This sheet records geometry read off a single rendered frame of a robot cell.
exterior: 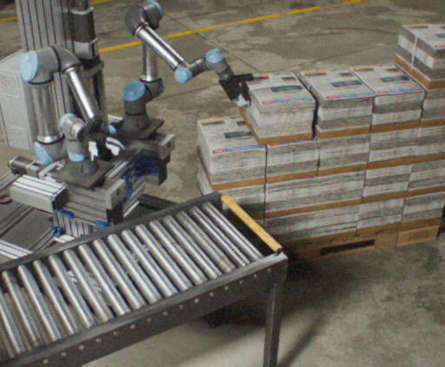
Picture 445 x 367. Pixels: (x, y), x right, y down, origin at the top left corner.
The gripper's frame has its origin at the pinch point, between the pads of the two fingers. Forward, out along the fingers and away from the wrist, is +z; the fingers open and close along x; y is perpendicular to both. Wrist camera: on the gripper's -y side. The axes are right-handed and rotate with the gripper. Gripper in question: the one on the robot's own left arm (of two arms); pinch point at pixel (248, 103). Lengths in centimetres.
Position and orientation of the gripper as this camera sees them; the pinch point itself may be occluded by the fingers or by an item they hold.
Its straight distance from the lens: 314.6
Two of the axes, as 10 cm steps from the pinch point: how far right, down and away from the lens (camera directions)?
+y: -8.4, 5.3, 1.1
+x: 2.4, 5.4, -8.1
